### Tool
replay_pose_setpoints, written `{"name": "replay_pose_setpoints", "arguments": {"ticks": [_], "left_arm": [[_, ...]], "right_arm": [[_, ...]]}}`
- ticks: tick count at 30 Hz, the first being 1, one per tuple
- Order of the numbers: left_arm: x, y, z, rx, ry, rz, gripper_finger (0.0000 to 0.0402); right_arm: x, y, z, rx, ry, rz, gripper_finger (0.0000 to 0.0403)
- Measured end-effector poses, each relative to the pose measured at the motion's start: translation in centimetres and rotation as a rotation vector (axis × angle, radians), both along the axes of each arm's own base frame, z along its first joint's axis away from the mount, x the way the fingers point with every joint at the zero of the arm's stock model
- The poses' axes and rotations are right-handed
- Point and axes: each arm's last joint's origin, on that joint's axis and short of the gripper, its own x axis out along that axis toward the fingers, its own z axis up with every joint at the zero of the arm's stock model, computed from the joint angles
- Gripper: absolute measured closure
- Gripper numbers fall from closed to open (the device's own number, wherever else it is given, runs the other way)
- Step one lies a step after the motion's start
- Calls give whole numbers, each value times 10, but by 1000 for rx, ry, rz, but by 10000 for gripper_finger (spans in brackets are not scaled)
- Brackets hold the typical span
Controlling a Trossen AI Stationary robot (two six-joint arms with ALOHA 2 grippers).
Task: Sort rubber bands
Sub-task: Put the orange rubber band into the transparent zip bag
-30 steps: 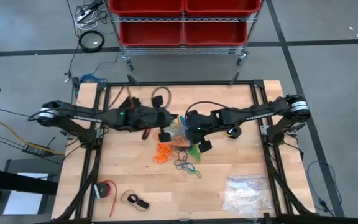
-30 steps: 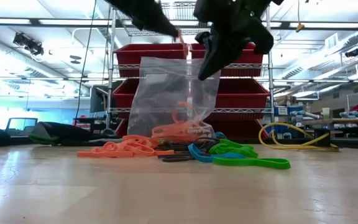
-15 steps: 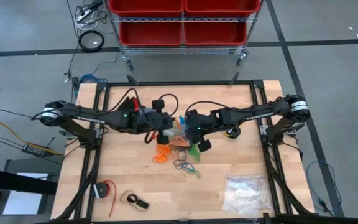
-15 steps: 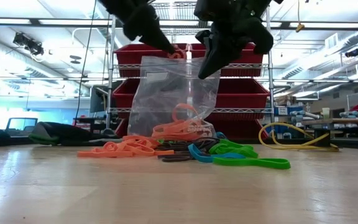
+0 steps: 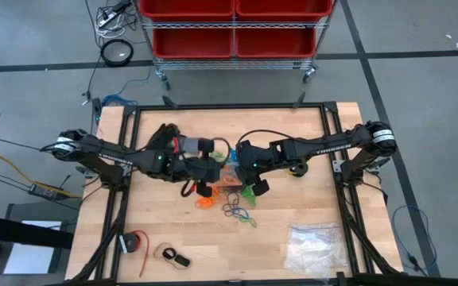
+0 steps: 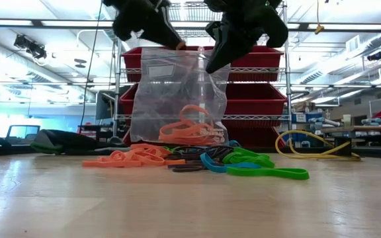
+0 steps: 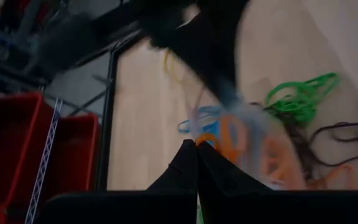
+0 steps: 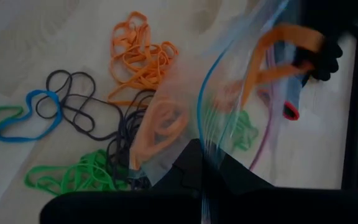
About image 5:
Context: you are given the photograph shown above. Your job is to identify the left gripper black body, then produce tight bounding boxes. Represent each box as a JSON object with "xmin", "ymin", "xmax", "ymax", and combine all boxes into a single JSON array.
[{"xmin": 180, "ymin": 157, "xmax": 223, "ymax": 184}]

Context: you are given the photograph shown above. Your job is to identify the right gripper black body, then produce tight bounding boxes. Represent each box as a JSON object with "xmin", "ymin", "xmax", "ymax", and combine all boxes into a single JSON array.
[{"xmin": 236, "ymin": 139, "xmax": 276, "ymax": 180}]

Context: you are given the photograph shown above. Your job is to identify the dark rubber bands pile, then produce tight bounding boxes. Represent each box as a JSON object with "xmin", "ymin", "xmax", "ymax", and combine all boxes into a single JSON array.
[{"xmin": 217, "ymin": 184, "xmax": 250, "ymax": 199}]

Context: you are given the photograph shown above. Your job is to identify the loose dark rubber bands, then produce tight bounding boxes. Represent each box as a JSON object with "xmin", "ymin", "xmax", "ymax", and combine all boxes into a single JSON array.
[{"xmin": 222, "ymin": 193, "xmax": 243, "ymax": 218}]

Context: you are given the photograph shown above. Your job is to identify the single blue rubber band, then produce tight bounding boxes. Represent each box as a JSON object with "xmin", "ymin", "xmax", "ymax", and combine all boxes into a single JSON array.
[{"xmin": 231, "ymin": 205, "xmax": 253, "ymax": 222}]

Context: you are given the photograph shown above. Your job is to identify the black oblong fob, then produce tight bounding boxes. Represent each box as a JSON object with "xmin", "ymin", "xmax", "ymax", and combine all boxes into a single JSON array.
[{"xmin": 174, "ymin": 254, "xmax": 192, "ymax": 269}]

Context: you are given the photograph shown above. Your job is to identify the stack of clear zip bags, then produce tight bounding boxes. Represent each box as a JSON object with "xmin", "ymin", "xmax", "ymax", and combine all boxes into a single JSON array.
[{"xmin": 282, "ymin": 222, "xmax": 351, "ymax": 278}]

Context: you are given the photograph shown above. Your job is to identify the small black box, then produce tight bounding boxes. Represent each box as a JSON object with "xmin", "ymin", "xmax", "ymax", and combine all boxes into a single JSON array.
[{"xmin": 91, "ymin": 97, "xmax": 104, "ymax": 125}]

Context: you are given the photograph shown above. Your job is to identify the black round magnifier lamp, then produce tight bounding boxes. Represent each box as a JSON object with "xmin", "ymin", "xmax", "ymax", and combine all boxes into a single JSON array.
[{"xmin": 99, "ymin": 38, "xmax": 134, "ymax": 68}]

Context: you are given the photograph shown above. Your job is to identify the white power strip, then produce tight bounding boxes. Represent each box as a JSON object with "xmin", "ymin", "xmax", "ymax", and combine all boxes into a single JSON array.
[{"xmin": 96, "ymin": 10, "xmax": 119, "ymax": 28}]

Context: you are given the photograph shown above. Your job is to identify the grey cart with white sheet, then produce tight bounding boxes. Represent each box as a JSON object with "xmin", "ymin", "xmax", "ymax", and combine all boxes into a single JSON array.
[{"xmin": 0, "ymin": 202, "xmax": 73, "ymax": 286}]

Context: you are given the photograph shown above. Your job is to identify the black beam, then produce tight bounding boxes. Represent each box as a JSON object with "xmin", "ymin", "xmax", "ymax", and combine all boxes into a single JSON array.
[{"xmin": 0, "ymin": 211, "xmax": 75, "ymax": 250}]

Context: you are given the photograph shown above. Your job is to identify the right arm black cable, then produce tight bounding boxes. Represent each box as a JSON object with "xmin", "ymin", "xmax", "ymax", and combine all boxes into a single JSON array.
[{"xmin": 235, "ymin": 129, "xmax": 296, "ymax": 147}]

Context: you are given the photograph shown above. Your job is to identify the black aluminium table frame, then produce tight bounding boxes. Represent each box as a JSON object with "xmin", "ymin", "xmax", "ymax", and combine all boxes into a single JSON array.
[{"xmin": 64, "ymin": 101, "xmax": 406, "ymax": 286}]

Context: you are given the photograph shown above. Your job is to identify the black fin-shaped bracket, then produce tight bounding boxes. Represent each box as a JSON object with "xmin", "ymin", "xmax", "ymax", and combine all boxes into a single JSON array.
[
  {"xmin": 161, "ymin": 94, "xmax": 179, "ymax": 110},
  {"xmin": 291, "ymin": 91, "xmax": 308, "ymax": 110}
]

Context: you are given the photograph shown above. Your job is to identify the red cable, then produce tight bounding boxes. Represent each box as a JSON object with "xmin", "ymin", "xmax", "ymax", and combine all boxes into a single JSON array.
[{"xmin": 131, "ymin": 229, "xmax": 151, "ymax": 279}]

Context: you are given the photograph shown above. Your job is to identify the chrome wire shelf rack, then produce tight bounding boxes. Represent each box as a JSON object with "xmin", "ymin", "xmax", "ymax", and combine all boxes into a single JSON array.
[{"xmin": 133, "ymin": 0, "xmax": 340, "ymax": 91}]

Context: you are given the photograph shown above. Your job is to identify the blue cable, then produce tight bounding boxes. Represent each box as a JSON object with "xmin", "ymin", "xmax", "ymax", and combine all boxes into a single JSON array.
[
  {"xmin": 390, "ymin": 203, "xmax": 440, "ymax": 277},
  {"xmin": 101, "ymin": 93, "xmax": 139, "ymax": 107}
]

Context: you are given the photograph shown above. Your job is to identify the white coiled cable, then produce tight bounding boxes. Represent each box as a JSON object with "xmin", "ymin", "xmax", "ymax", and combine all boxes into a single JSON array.
[{"xmin": 95, "ymin": 7, "xmax": 129, "ymax": 40}]

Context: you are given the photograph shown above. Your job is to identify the orange-yellow floor cable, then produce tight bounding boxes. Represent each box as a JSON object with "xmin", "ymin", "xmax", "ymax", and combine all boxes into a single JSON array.
[{"xmin": 0, "ymin": 149, "xmax": 83, "ymax": 199}]

